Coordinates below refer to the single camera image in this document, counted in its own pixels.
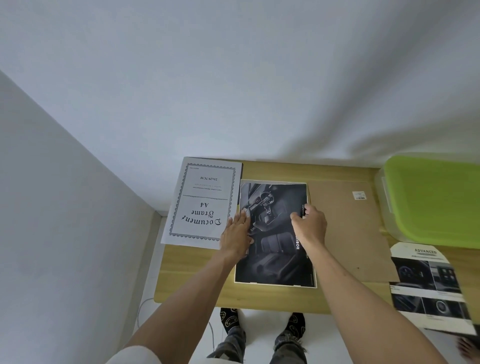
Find person's right hand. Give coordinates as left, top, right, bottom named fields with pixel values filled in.
left=290, top=204, right=328, bottom=255

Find person's left hand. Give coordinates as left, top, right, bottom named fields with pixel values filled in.
left=220, top=209, right=255, bottom=260

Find dark car interior photo print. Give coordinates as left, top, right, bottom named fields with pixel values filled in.
left=234, top=179, right=318, bottom=289

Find person's right forearm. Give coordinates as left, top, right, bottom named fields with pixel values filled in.
left=302, top=244, right=449, bottom=364

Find person's left forearm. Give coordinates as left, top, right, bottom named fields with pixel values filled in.
left=112, top=252, right=248, bottom=364

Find brown fibreboard backing board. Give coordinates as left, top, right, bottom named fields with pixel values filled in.
left=306, top=181, right=400, bottom=284

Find black sock with yellow print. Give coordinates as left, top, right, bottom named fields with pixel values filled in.
left=284, top=313, right=306, bottom=339
left=219, top=307, right=241, bottom=335

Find clear plastic storage box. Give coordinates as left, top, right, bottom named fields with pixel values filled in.
left=374, top=168, right=404, bottom=242

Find grey ripped jeans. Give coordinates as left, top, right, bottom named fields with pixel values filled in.
left=206, top=325, right=309, bottom=364

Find green plastic box lid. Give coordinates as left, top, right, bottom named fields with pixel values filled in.
left=383, top=155, right=480, bottom=250

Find car brochure page with photos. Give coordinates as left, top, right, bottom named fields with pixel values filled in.
left=388, top=241, right=479, bottom=337

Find white shirt sleeve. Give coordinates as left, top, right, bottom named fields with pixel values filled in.
left=106, top=344, right=163, bottom=364

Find white document frame insert sheet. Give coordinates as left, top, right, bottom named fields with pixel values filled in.
left=161, top=156, right=244, bottom=250

